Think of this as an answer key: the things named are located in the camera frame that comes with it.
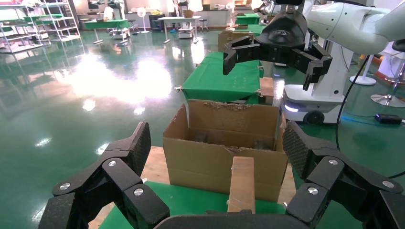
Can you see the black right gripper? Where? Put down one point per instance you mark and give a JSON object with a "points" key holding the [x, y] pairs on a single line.
{"points": [[281, 34]]}

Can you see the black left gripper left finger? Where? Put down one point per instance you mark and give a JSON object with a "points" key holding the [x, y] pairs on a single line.
{"points": [[120, 177]]}

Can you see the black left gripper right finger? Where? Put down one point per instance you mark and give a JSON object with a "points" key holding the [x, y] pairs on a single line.
{"points": [[332, 183]]}

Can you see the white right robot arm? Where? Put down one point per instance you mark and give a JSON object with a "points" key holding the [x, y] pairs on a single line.
{"points": [[348, 25]]}

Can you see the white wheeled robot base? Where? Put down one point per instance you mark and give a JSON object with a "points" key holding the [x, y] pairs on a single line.
{"points": [[329, 94]]}

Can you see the closed brown cardboard box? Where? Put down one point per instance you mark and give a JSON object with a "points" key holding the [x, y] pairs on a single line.
{"points": [[229, 39]]}

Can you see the large open cardboard carton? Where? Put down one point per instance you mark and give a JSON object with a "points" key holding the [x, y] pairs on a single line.
{"points": [[205, 167]]}

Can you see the short wooden plank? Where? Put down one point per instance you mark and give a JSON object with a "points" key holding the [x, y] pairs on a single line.
{"points": [[266, 88]]}

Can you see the silver binder clip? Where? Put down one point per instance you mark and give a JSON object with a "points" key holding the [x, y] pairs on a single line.
{"points": [[178, 89], [259, 92]]}

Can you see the small green covered table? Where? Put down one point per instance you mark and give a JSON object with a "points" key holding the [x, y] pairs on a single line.
{"points": [[248, 19]]}

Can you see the clean green table cloth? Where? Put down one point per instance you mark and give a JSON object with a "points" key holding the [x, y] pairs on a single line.
{"points": [[221, 75]]}

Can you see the black round stool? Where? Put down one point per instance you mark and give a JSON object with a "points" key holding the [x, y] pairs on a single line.
{"points": [[202, 21]]}

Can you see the black power adapter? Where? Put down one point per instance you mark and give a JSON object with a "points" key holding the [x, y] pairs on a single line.
{"points": [[388, 119]]}

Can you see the white round fan stand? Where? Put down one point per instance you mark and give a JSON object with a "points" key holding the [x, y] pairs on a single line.
{"points": [[363, 79]]}

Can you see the light wooden slat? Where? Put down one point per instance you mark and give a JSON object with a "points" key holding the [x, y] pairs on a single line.
{"points": [[242, 183]]}

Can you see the small white cart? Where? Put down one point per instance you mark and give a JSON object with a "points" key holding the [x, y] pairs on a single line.
{"points": [[186, 32]]}

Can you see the chrome base stool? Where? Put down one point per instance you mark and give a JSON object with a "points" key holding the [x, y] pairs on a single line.
{"points": [[390, 99]]}

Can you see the white metal table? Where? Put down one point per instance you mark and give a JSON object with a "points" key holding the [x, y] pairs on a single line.
{"points": [[178, 18]]}

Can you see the long green covered table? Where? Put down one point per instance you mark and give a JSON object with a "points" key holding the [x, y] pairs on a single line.
{"points": [[107, 24]]}

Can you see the white metal shelf rack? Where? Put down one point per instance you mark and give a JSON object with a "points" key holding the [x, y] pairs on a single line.
{"points": [[61, 22], [19, 34]]}

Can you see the white pedestal fan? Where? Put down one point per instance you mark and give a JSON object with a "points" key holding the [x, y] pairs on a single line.
{"points": [[141, 14]]}

